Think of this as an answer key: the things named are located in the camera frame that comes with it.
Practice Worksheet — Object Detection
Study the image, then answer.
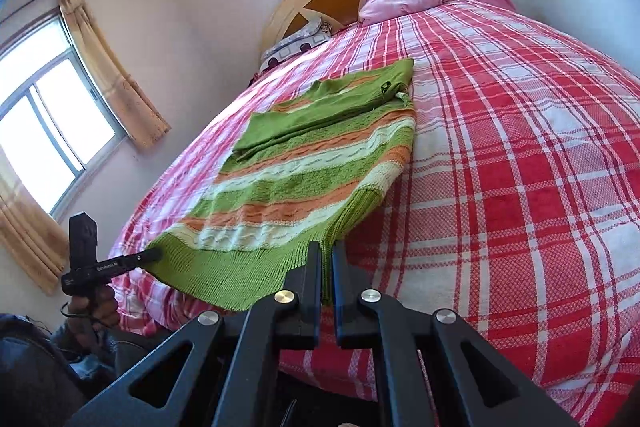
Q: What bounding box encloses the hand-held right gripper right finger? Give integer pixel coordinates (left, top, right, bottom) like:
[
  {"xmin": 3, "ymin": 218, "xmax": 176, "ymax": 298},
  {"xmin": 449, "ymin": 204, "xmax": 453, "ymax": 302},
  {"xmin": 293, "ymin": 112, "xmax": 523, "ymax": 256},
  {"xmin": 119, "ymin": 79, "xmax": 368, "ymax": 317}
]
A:
[{"xmin": 331, "ymin": 239, "xmax": 581, "ymax": 427}]

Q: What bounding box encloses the green orange striped knit sweater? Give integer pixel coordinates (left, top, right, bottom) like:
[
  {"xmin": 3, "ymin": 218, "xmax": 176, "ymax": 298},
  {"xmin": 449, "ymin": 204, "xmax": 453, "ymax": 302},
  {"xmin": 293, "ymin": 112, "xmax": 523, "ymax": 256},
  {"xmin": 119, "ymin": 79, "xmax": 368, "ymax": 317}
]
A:
[{"xmin": 135, "ymin": 58, "xmax": 418, "ymax": 313}]

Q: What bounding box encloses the side window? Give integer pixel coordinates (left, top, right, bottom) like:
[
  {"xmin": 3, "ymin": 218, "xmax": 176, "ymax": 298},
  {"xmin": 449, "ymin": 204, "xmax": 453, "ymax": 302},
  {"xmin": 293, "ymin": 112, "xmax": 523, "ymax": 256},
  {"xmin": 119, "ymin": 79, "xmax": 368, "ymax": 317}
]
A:
[{"xmin": 0, "ymin": 14, "xmax": 128, "ymax": 215}]

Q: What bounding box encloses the person's left hand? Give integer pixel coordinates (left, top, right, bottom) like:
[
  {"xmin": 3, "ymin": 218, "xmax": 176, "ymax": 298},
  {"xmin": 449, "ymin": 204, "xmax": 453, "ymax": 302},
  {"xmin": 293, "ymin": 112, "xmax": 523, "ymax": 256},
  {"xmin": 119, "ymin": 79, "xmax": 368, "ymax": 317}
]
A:
[{"xmin": 65, "ymin": 284, "xmax": 121, "ymax": 348}]

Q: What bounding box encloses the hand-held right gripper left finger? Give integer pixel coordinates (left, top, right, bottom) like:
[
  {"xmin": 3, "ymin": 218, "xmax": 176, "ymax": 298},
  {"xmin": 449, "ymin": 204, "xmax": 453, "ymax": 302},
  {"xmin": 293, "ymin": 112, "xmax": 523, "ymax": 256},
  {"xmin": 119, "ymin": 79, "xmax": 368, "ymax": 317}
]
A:
[{"xmin": 65, "ymin": 241, "xmax": 323, "ymax": 427}]

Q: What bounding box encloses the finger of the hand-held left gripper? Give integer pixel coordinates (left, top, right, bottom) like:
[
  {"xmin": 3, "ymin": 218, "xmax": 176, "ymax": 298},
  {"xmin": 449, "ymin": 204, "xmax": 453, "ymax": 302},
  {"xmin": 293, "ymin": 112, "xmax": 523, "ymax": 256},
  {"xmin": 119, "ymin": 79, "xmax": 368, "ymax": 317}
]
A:
[{"xmin": 121, "ymin": 248, "xmax": 164, "ymax": 274}]

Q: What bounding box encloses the grey white patterned pillow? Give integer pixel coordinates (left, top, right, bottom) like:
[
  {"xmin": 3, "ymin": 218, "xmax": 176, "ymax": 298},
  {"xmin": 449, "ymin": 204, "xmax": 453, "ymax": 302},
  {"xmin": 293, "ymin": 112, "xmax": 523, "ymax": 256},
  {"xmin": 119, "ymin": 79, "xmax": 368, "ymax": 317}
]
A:
[{"xmin": 259, "ymin": 18, "xmax": 335, "ymax": 72}]

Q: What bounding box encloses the red plaid bed sheet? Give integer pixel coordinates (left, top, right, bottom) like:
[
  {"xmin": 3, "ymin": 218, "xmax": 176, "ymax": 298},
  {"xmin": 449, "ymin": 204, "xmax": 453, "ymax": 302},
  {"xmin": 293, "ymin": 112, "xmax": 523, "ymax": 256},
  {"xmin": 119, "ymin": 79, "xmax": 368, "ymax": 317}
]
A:
[{"xmin": 107, "ymin": 0, "xmax": 640, "ymax": 427}]

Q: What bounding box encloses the yellow side window curtain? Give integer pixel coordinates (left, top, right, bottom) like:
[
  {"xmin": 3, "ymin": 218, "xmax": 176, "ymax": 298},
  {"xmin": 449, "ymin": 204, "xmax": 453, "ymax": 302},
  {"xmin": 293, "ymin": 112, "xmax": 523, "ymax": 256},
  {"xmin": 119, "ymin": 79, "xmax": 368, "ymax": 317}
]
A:
[
  {"xmin": 58, "ymin": 0, "xmax": 172, "ymax": 152},
  {"xmin": 0, "ymin": 147, "xmax": 68, "ymax": 295}
]

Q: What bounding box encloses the person's left forearm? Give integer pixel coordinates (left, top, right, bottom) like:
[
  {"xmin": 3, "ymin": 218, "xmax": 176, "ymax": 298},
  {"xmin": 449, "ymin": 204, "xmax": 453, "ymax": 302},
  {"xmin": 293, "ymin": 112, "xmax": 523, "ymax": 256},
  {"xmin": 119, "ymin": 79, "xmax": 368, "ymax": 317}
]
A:
[{"xmin": 0, "ymin": 313, "xmax": 173, "ymax": 427}]

